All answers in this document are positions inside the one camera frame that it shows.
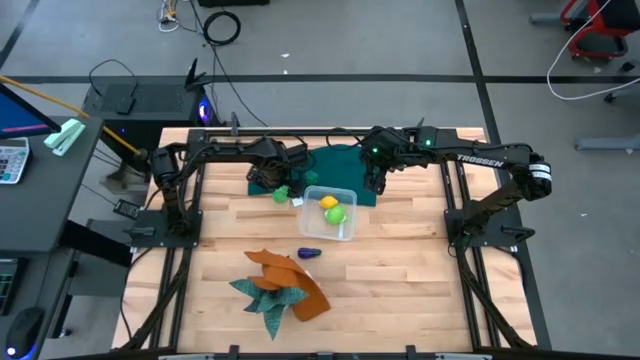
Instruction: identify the orange cloth napkin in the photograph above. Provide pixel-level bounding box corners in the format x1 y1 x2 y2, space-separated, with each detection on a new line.
243 248 332 323

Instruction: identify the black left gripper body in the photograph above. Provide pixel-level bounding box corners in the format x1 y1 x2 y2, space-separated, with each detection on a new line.
254 144 302 182

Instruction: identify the black keyboard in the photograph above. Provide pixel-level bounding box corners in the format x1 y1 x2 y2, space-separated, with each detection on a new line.
0 257 22 318

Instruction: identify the grey metal floor bar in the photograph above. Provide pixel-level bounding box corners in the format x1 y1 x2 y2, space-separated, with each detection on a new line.
574 133 640 153

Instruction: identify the black computer mouse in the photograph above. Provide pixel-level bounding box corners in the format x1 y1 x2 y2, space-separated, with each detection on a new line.
3 306 46 360

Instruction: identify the bundle of loose cables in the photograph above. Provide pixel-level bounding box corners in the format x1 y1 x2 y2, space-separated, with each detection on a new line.
156 0 182 34

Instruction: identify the red and black chair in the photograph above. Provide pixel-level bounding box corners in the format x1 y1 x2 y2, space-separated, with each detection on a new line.
559 0 640 62

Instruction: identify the clear plastic tupperware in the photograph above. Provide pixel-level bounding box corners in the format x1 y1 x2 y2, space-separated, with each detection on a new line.
298 185 359 242

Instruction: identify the dark green cloth mat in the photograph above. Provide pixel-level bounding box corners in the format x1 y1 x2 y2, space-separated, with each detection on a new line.
248 144 382 208

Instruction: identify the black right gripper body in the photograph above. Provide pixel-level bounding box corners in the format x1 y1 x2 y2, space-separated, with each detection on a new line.
360 152 399 184

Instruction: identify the black computer tower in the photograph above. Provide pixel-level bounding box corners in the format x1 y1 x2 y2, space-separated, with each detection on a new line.
81 57 220 151

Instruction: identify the light green toy lime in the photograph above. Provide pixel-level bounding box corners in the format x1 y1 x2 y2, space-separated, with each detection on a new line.
324 205 348 226

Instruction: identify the small black power box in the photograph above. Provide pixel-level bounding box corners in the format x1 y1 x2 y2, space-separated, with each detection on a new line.
113 198 142 222

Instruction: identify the white cable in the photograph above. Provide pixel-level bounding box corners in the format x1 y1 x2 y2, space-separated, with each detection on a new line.
546 0 640 102

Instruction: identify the yellow cable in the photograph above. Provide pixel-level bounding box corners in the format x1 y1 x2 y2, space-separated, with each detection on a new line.
0 74 145 157

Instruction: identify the teal patterned cloth napkin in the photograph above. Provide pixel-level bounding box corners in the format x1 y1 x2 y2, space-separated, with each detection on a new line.
228 277 310 341

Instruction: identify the mint green stapler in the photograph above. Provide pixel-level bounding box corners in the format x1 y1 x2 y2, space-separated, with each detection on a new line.
43 118 87 158

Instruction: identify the grey calculator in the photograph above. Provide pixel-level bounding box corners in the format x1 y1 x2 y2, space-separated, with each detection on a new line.
0 137 33 186

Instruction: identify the long black floor cable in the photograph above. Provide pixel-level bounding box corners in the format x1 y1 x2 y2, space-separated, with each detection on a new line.
189 0 270 129

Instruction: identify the coiled black cable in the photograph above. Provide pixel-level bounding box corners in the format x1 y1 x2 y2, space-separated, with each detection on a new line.
202 10 243 47

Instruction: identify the black desk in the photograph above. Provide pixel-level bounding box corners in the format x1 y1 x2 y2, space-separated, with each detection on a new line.
0 115 105 360

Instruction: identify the black aluminium table frame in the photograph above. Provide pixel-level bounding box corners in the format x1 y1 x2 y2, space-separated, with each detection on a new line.
118 127 552 360

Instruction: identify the computer monitor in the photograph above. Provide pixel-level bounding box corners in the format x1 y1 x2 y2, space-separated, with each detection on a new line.
0 82 63 142

